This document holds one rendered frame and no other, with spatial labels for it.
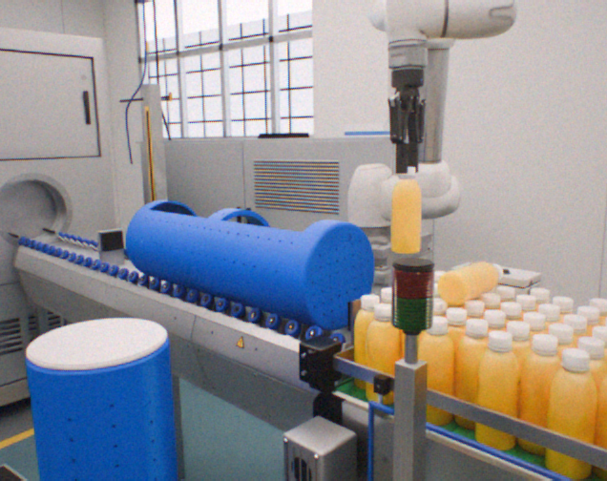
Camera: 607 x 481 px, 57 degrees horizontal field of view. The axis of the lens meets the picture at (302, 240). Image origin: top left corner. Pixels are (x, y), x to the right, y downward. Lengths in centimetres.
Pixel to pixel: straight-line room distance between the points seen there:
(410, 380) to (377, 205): 114
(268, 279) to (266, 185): 210
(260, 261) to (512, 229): 287
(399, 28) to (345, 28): 304
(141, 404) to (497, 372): 67
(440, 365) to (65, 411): 71
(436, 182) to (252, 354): 87
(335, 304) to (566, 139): 278
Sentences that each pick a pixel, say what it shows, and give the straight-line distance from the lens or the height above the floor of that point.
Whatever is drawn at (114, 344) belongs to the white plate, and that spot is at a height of 104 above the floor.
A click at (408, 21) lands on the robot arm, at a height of 169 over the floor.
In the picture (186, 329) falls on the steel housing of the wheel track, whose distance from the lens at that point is 180.
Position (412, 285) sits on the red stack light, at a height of 123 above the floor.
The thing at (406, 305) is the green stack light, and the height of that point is 120.
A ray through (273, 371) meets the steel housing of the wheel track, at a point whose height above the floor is 84.
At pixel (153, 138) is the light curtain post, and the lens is 267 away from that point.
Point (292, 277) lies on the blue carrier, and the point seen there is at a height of 111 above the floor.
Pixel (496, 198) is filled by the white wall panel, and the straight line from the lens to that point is 412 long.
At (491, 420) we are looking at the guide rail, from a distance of 105.
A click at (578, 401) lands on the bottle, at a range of 99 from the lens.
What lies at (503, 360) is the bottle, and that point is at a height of 107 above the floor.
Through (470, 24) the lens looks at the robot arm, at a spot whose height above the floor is 168.
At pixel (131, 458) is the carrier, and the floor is 83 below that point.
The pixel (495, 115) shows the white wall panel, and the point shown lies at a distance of 411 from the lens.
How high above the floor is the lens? 144
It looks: 10 degrees down
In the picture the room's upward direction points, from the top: 1 degrees counter-clockwise
